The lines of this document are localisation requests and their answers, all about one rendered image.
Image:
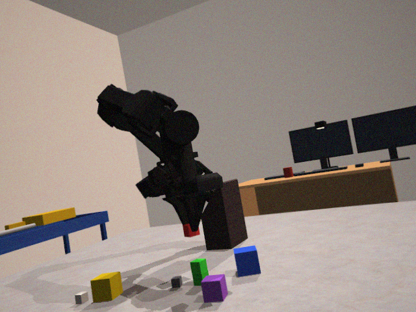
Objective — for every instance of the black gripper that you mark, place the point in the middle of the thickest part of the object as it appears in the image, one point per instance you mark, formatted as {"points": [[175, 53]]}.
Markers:
{"points": [[189, 195]]}

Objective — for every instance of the yellow cube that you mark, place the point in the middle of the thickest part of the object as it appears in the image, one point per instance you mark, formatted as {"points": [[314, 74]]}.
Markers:
{"points": [[106, 287]]}

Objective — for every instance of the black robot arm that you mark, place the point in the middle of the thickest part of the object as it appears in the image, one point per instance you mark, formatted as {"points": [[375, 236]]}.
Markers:
{"points": [[143, 114]]}

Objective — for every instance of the green block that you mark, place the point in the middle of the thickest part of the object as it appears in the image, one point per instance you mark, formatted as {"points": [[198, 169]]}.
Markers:
{"points": [[198, 266], [199, 277]]}

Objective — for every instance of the red block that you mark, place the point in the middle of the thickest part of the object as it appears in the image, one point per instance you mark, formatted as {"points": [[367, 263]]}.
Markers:
{"points": [[188, 232]]}

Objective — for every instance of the blue block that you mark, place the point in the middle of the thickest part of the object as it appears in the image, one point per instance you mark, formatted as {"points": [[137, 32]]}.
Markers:
{"points": [[247, 261]]}

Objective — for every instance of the purple block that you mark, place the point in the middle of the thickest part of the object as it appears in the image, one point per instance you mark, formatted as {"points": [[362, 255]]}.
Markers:
{"points": [[214, 288]]}

